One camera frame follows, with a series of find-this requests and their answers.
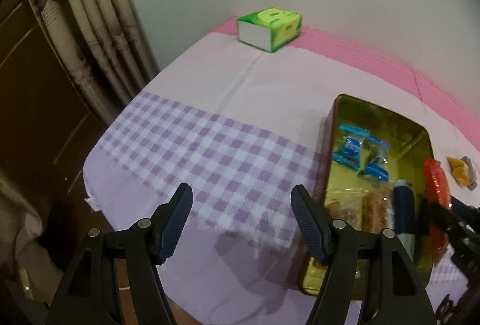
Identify patterned curtain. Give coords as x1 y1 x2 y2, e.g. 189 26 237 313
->
28 0 159 124

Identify dark wooden cabinet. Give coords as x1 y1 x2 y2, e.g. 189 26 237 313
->
0 0 113 273

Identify dark green wrapped bar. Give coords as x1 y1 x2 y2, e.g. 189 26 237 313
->
461 156 478 191

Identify blue wrapped candy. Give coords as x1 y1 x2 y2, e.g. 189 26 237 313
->
332 123 370 170
357 136 390 183

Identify yellow wrapped candy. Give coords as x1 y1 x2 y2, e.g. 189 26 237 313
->
447 157 470 187

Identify brown toffee tin box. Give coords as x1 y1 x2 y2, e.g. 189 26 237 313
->
310 94 433 284

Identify clear bag brown snacks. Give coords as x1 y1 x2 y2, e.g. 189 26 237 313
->
325 186 395 234

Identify pink purple tablecloth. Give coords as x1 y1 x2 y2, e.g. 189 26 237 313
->
83 20 479 324

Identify red snack packet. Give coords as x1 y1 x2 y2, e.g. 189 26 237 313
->
424 158 452 265

